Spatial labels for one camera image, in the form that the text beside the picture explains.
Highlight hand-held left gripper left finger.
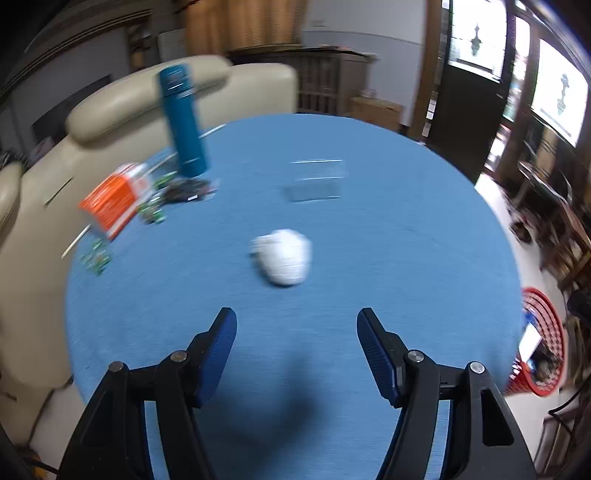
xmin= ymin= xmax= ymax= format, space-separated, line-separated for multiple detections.
xmin=60 ymin=307 xmax=238 ymax=480

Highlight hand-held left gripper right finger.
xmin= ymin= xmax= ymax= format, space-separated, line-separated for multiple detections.
xmin=356 ymin=308 xmax=539 ymax=480

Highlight white paper ball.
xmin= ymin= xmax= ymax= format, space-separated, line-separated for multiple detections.
xmin=250 ymin=228 xmax=312 ymax=288

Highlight red plastic mesh basket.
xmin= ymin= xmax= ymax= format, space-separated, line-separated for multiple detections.
xmin=503 ymin=287 xmax=566 ymax=398

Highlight round blue table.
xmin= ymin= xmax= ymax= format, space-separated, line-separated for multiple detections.
xmin=65 ymin=113 xmax=522 ymax=480

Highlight black flat packet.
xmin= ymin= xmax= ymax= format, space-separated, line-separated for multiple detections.
xmin=161 ymin=178 xmax=220 ymax=204

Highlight clear plastic box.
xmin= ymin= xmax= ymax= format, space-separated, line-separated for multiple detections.
xmin=284 ymin=158 xmax=348 ymax=202

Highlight orange and white packet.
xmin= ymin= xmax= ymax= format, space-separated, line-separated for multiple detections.
xmin=78 ymin=162 xmax=155 ymax=241

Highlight large dark wooden stool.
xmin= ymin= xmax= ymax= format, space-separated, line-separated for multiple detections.
xmin=538 ymin=198 xmax=591 ymax=291

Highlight teal insulated bottle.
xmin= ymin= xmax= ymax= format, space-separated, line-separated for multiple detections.
xmin=158 ymin=65 xmax=209 ymax=177

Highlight open brown cardboard box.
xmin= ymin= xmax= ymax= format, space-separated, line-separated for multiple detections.
xmin=348 ymin=95 xmax=404 ymax=132

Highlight dark wooden glazed door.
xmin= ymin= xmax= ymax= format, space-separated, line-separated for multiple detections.
xmin=429 ymin=0 xmax=515 ymax=183
xmin=508 ymin=0 xmax=591 ymax=176

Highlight cream leather sofa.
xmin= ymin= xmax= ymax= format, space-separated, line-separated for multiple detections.
xmin=0 ymin=55 xmax=298 ymax=462

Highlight slatted wooden cabinet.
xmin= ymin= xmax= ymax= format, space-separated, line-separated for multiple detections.
xmin=228 ymin=46 xmax=375 ymax=116

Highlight brown curtain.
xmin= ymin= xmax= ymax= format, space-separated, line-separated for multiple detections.
xmin=182 ymin=0 xmax=308 ymax=56

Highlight wooden door frame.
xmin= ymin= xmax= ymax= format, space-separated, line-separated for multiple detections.
xmin=409 ymin=0 xmax=444 ymax=139

